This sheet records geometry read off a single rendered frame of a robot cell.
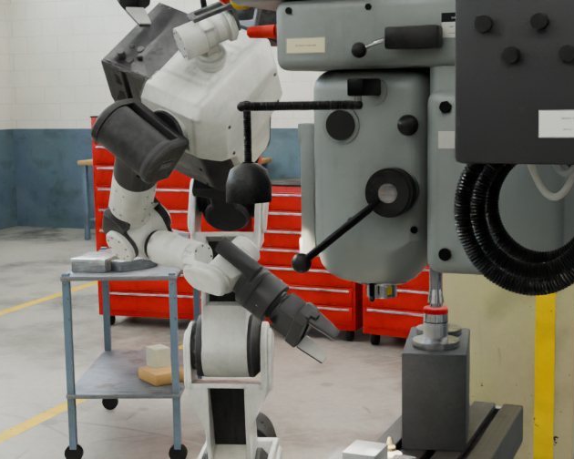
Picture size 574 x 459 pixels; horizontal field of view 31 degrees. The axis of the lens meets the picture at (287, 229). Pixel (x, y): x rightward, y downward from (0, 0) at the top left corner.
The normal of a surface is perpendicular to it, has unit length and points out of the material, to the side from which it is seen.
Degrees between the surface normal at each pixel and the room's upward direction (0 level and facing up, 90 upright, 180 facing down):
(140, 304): 90
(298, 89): 90
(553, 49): 90
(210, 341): 74
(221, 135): 129
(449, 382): 90
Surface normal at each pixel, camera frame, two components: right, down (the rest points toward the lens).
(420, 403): -0.20, 0.13
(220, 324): -0.09, -0.14
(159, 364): 0.57, 0.10
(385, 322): -0.51, 0.12
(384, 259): -0.24, 0.61
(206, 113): 0.38, 0.32
